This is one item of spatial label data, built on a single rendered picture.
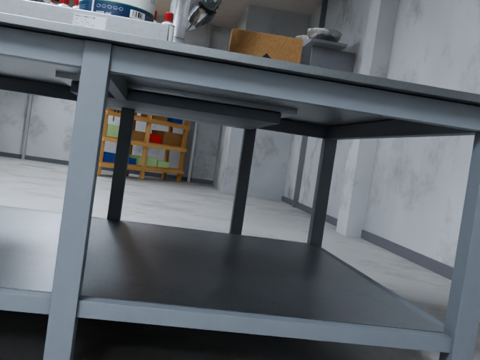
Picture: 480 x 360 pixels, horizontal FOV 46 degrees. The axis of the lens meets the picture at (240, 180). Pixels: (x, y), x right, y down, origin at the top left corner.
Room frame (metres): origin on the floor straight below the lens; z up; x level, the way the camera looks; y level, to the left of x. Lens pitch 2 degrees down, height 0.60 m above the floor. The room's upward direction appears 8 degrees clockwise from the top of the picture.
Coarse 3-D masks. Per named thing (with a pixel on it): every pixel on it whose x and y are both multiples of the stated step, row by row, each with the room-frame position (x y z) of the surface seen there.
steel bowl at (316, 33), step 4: (312, 28) 6.29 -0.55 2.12; (316, 28) 6.26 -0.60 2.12; (320, 28) 6.23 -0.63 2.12; (308, 32) 6.39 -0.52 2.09; (312, 32) 6.30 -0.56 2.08; (316, 32) 6.26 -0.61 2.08; (320, 32) 6.24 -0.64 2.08; (324, 32) 6.23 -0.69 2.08; (328, 32) 6.23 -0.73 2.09; (332, 32) 6.24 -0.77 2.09; (336, 32) 6.27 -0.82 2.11; (340, 32) 6.30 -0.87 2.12; (312, 36) 6.33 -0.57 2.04; (316, 36) 6.29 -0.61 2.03; (320, 36) 6.27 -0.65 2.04; (324, 36) 6.25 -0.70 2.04; (328, 36) 6.25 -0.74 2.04; (332, 36) 6.26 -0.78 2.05; (336, 36) 6.29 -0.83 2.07; (340, 36) 6.35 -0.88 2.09; (328, 40) 6.28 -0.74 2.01; (332, 40) 6.29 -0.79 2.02; (336, 40) 6.33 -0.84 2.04
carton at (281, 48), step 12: (240, 36) 2.35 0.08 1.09; (252, 36) 2.35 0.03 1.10; (264, 36) 2.35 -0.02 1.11; (276, 36) 2.36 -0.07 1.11; (228, 48) 2.58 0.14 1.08; (240, 48) 2.35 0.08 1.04; (252, 48) 2.35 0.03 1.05; (264, 48) 2.35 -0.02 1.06; (276, 48) 2.36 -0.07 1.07; (288, 48) 2.36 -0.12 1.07; (300, 48) 2.37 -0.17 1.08; (288, 60) 2.36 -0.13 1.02; (300, 60) 2.37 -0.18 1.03
